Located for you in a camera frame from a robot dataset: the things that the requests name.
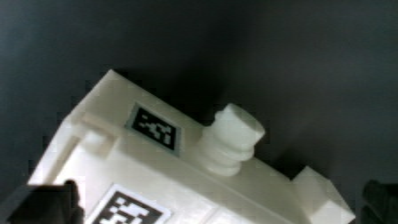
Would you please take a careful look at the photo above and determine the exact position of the white cabinet body box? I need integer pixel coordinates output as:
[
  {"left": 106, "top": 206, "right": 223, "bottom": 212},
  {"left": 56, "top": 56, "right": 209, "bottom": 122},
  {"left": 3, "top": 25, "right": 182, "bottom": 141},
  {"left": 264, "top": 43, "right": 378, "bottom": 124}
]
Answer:
[{"left": 28, "top": 73, "right": 355, "bottom": 224}]

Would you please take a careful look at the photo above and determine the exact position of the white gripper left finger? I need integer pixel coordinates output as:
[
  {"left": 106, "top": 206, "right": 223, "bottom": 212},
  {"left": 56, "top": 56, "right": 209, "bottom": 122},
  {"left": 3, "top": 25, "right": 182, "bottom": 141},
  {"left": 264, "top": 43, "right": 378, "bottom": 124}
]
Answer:
[{"left": 0, "top": 180, "right": 83, "bottom": 224}]

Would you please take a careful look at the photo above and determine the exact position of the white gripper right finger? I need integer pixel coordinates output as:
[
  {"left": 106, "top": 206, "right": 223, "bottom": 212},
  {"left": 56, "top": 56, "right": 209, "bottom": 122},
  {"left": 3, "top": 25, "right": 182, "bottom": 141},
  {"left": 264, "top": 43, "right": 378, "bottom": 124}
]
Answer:
[{"left": 360, "top": 180, "right": 398, "bottom": 224}]

